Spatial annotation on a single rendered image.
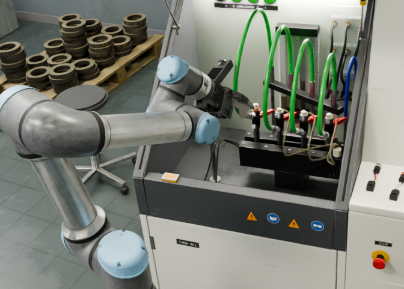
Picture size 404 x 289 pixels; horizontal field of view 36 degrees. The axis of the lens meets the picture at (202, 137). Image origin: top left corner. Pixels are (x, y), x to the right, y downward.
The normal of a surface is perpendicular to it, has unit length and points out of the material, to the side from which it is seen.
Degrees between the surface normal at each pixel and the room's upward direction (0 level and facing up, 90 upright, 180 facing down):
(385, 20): 76
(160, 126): 67
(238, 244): 90
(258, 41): 90
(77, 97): 0
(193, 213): 90
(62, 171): 90
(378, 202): 0
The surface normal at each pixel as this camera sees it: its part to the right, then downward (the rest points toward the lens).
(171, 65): -0.58, -0.29
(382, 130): -0.36, 0.32
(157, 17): -0.47, 0.51
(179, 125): 0.71, -0.09
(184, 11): 0.93, 0.12
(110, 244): 0.00, -0.79
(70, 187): 0.67, 0.36
